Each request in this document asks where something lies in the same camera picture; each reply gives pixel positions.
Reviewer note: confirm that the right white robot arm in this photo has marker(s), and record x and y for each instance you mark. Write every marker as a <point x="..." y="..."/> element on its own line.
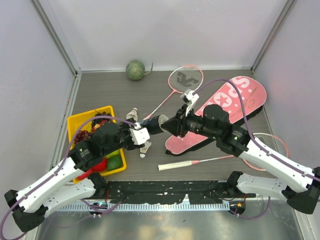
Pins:
<point x="296" y="184"/>

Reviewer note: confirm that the white shuttlecock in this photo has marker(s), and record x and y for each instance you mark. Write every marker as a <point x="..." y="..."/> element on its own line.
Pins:
<point x="143" y="150"/>
<point x="133" y="114"/>

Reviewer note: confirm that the yellow-green pear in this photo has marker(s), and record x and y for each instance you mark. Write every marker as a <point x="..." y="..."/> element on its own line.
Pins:
<point x="114" y="153"/>

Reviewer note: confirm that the red strawberries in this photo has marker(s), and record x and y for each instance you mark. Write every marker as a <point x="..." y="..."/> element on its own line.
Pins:
<point x="98" y="125"/>

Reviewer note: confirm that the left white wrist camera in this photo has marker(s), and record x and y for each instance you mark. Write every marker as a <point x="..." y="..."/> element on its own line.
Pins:
<point x="139" y="134"/>

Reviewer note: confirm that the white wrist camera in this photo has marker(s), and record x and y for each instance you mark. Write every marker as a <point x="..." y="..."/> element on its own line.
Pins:
<point x="190" y="98"/>
<point x="139" y="134"/>

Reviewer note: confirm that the green lime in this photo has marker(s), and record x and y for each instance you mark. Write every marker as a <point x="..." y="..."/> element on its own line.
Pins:
<point x="114" y="162"/>

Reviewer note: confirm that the black shuttlecock tube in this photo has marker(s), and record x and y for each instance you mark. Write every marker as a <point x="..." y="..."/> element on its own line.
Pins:
<point x="154" y="124"/>

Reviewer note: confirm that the red apple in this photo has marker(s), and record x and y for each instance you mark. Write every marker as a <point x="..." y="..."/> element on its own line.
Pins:
<point x="101" y="166"/>

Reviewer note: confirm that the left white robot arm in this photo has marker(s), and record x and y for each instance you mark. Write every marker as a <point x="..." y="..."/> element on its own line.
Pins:
<point x="30" y="206"/>

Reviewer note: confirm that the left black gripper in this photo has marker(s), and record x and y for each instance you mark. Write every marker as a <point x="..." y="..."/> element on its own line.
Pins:
<point x="131" y="145"/>

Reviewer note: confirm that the pink racket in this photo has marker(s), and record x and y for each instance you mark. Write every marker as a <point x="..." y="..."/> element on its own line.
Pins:
<point x="272" y="141"/>
<point x="181" y="79"/>

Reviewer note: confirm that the pink racket upper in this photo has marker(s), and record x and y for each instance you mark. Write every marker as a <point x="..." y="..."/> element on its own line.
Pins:
<point x="181" y="79"/>

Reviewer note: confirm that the white slotted cable duct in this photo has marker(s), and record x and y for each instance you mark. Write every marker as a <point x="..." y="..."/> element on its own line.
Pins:
<point x="184" y="206"/>

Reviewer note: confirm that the pink racket lower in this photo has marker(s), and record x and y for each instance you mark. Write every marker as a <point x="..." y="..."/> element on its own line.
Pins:
<point x="272" y="141"/>

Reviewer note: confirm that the white shuttlecock bottom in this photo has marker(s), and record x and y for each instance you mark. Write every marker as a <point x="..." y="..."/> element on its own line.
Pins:
<point x="143" y="150"/>

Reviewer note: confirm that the pink racket bag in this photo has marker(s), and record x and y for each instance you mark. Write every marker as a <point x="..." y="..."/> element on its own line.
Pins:
<point x="253" y="95"/>

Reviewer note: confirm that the green melon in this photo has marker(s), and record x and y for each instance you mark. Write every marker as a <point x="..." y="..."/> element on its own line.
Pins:
<point x="135" y="70"/>

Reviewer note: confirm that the red grape bunch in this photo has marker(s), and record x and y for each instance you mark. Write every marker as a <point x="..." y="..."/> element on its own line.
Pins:
<point x="81" y="136"/>

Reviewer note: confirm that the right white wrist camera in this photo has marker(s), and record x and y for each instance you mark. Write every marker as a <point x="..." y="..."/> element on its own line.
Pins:
<point x="190" y="98"/>

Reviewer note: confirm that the dark grape bunch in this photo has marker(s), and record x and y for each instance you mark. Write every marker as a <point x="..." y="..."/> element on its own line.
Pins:
<point x="100" y="121"/>

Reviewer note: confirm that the red pepper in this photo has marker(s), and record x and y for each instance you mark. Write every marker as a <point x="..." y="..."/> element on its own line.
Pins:
<point x="85" y="175"/>

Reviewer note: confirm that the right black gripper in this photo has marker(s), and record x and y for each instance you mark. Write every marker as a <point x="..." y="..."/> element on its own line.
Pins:
<point x="177" y="125"/>

